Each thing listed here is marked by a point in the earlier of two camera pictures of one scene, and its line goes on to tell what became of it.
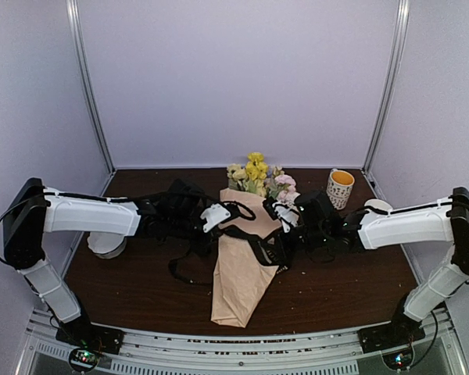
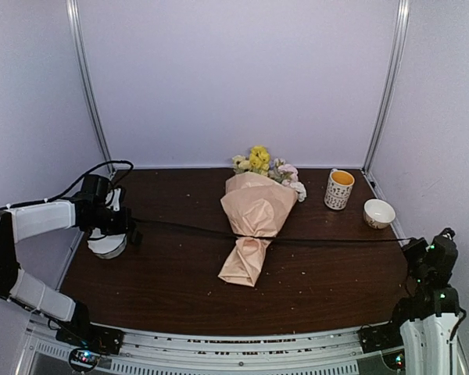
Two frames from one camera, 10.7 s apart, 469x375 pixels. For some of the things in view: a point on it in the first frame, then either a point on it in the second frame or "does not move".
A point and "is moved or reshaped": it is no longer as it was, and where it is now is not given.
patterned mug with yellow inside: (339, 187) does not move
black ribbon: (194, 241) is moved or reshaped
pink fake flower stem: (282, 187) to (287, 174)
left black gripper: (212, 241) to (124, 222)
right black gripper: (288, 252) to (409, 250)
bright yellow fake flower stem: (255, 173) is moved or reshaped
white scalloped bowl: (106, 245) does not move
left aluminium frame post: (73, 15) does not move
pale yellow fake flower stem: (238, 177) to (241, 164)
